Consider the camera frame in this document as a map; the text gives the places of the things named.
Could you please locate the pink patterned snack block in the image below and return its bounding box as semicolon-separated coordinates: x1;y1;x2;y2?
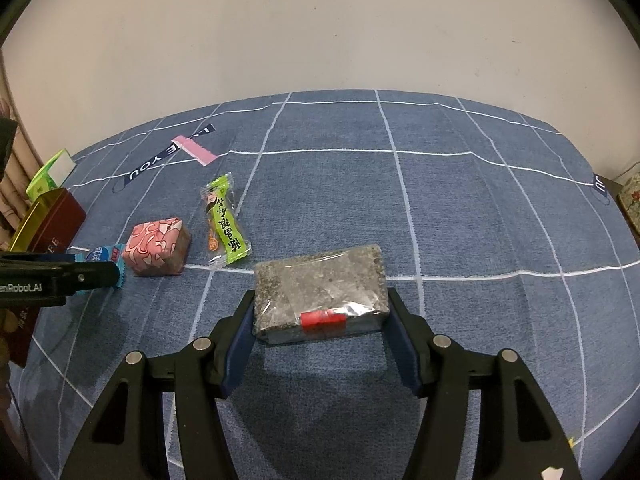
121;217;192;277

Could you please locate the floral patterned box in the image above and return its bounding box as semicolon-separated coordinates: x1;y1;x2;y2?
617;172;640;233

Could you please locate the blue checked blanket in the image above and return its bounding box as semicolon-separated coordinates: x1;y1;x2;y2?
27;89;640;480

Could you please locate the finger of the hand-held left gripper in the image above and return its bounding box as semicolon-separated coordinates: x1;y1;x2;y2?
50;260;122;295

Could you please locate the green snack bar packet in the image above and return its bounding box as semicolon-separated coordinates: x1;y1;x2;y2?
201;172;249;267

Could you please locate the beige curtain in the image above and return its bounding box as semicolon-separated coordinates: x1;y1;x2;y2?
0;80;46;216

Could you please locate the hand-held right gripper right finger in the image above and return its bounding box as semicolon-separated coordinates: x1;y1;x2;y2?
382;287;583;480

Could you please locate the blue candy wrapper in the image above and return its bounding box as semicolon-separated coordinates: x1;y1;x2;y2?
70;243;127;289

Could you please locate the white cable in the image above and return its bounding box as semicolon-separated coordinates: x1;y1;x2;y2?
612;160;640;183

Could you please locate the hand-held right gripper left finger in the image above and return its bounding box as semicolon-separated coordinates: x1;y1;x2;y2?
60;290;257;480

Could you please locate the sesame block packet red label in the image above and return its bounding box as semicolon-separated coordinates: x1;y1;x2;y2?
252;243;392;346

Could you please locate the red tin box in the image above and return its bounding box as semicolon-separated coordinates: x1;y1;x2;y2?
7;187;87;367

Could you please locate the green and white box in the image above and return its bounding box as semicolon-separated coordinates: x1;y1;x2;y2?
26;149;77;198

